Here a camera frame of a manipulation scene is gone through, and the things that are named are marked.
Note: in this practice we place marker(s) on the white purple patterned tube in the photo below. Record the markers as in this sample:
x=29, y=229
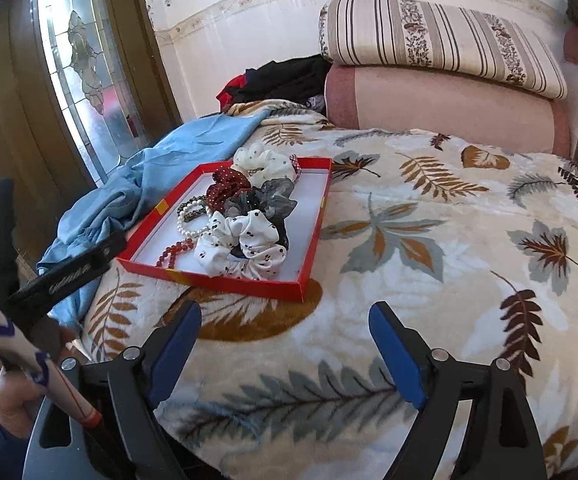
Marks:
x=44, y=365

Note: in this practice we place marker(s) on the grey lace cloth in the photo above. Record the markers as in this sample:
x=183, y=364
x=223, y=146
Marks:
x=316, y=102

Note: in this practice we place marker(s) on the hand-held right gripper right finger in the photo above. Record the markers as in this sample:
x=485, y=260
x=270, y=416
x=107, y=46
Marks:
x=399, y=355

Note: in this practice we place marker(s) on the striped floral cushion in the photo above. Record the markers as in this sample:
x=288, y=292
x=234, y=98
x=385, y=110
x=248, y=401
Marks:
x=444, y=40

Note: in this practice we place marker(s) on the grey sheer scrunchie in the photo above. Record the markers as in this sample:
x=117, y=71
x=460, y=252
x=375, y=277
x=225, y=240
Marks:
x=269, y=200

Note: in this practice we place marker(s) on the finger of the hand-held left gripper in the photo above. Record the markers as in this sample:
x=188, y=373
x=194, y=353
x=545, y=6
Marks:
x=69, y=275

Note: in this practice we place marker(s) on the light blue cloth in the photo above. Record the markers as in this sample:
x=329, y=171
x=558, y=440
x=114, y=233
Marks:
x=134, y=185

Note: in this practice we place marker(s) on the pink bolster cushion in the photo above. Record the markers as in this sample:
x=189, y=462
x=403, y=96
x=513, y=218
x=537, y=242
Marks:
x=444, y=110

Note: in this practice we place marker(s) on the cream dotted sheer scrunchie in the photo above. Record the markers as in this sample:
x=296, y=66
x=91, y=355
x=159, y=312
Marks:
x=264, y=157

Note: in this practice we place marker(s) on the person's left hand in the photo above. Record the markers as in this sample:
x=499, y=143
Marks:
x=14, y=400

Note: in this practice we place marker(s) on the red garment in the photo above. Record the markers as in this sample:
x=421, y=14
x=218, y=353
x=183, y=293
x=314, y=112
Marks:
x=229, y=91

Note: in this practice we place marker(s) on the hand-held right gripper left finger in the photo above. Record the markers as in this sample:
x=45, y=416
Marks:
x=174, y=355

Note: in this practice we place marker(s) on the wooden door with glass pane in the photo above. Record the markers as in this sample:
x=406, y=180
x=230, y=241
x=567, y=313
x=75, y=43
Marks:
x=14, y=85

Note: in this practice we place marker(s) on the dark red white-dotted scrunchie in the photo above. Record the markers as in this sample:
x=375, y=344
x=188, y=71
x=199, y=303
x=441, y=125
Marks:
x=226, y=187

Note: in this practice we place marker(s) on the red cardboard box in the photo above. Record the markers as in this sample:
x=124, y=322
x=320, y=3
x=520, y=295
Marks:
x=309, y=195

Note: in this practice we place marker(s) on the white black-dotted scrunchie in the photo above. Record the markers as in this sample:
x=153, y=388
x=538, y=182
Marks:
x=249, y=245

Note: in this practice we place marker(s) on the leaf printed blanket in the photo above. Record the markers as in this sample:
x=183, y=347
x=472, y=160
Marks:
x=419, y=260

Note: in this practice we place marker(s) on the leopard print hair band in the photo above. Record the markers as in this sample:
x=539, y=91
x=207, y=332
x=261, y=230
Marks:
x=189, y=206

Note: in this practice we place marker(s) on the red plaid scrunchie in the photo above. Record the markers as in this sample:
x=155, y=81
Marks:
x=296, y=164

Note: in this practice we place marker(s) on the black clothes pile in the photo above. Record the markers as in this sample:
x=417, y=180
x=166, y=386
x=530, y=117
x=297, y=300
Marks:
x=284, y=77

